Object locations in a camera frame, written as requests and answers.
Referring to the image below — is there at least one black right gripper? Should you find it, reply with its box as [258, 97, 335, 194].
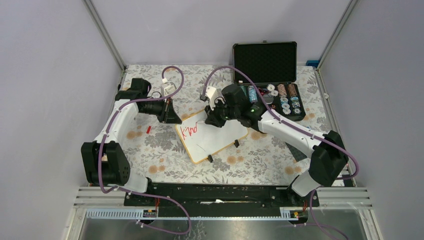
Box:
[205, 97, 240, 128]

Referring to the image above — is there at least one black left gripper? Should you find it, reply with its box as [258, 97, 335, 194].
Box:
[140, 94, 183, 124]

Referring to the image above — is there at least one yellow framed whiteboard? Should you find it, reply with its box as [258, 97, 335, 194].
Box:
[175, 110, 249, 164]

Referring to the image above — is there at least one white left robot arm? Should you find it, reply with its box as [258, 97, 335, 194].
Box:
[81, 78, 182, 206]

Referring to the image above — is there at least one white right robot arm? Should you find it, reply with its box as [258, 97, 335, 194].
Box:
[200, 84, 348, 206]

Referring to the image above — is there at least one blue purple poker chip stack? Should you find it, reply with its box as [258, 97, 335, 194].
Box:
[248, 85, 258, 104]

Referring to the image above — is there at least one floral patterned table mat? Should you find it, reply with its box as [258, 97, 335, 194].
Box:
[94, 64, 345, 186]

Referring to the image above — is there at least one black poker chip case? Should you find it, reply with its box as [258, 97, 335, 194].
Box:
[232, 41, 306, 122]

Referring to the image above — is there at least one grey lego baseplate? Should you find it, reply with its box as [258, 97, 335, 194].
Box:
[286, 143, 308, 163]

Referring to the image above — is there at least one blue box in corner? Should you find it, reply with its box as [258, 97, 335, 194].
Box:
[305, 60, 320, 68]

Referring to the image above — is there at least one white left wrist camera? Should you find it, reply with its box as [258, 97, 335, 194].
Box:
[160, 77, 177, 97]

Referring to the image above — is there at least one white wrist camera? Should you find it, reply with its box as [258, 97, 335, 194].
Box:
[200, 86, 219, 110]
[160, 77, 177, 97]

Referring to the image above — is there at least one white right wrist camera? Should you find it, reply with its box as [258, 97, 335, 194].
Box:
[200, 86, 219, 110]

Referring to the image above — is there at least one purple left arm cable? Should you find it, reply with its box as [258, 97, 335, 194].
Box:
[97, 65, 193, 236]

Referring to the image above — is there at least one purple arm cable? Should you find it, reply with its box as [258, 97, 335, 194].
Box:
[97, 65, 193, 236]
[202, 65, 361, 240]

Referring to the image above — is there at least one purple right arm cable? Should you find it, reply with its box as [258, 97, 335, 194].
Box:
[202, 65, 361, 240]

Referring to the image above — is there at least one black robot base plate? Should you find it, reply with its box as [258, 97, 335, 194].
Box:
[124, 182, 320, 218]

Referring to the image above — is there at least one aluminium frame rail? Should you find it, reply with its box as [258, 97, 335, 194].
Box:
[74, 187, 375, 221]

